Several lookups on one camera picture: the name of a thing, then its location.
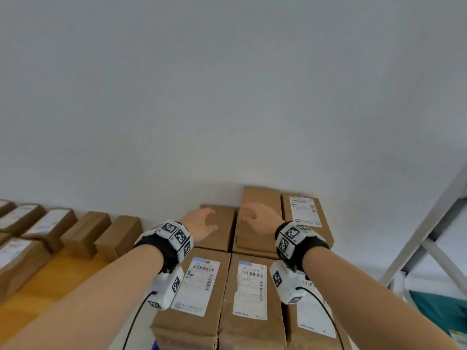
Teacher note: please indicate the person's left hand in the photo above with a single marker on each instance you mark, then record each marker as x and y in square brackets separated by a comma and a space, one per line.
[199, 224]

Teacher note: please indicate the person's right hand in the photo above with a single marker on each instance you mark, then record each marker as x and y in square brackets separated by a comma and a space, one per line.
[264, 218]

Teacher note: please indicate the cardboard parcel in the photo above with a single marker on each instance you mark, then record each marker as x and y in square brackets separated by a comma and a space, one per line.
[251, 335]
[189, 328]
[262, 194]

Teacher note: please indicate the wide plain brown parcel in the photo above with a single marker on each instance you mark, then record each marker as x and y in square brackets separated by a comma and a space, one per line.
[251, 253]

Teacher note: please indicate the pile of brown cardboard parcels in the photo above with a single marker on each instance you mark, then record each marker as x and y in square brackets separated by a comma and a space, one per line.
[84, 229]

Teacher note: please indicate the person's left forearm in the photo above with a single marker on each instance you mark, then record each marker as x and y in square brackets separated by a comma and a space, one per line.
[84, 302]

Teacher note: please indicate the person's right forearm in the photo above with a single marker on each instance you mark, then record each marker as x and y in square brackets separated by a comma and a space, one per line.
[372, 306]

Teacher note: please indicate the black wristband with marker tags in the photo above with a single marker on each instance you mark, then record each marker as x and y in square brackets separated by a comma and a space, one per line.
[310, 247]
[168, 247]

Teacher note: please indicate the grey metal shelf rack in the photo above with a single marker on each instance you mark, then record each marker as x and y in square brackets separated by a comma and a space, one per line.
[419, 229]

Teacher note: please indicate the orange wooden table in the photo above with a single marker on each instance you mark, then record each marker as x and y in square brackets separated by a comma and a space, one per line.
[36, 287]

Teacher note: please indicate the teal mailer bag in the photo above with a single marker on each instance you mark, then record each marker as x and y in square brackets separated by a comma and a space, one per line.
[438, 306]

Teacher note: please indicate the white marker-tagged wrist camera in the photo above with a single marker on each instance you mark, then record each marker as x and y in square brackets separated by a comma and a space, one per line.
[288, 284]
[166, 287]

